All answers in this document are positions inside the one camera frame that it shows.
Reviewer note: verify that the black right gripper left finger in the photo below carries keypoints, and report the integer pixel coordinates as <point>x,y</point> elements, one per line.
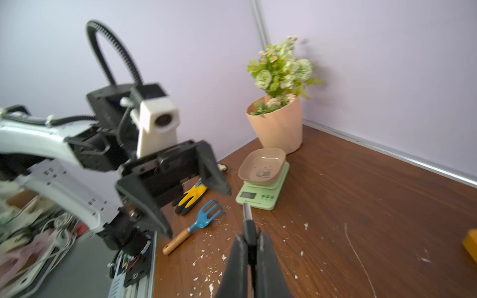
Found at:
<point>235,279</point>

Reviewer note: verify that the green electronic kitchen scale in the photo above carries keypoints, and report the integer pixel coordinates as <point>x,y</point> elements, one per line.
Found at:
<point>263,197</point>

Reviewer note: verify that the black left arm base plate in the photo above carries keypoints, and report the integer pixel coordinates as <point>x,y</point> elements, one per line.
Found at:
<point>133,269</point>

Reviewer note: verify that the beige flower pot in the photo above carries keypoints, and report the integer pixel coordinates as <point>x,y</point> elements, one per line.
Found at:
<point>280,129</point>

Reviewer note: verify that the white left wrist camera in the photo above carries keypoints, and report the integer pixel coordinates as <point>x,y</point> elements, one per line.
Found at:
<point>156,120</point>

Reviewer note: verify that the blue garden fork wooden handle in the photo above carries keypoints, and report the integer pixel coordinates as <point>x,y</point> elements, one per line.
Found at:
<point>205,216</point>

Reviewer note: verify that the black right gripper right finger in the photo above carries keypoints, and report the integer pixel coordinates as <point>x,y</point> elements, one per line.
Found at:
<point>269,280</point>

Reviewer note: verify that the orange power strip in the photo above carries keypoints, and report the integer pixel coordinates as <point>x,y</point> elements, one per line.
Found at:
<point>470,243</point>

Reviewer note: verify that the green white artificial flowers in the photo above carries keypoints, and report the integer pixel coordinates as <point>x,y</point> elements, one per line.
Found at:
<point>281,76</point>

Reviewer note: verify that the beige panda scale bowl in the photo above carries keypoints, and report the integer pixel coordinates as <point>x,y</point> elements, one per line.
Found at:
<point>262,167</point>

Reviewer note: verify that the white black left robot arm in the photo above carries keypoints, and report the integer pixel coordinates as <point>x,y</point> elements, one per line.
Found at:
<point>59,158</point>

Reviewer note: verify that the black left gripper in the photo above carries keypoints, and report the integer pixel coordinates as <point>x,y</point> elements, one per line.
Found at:
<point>155,180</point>

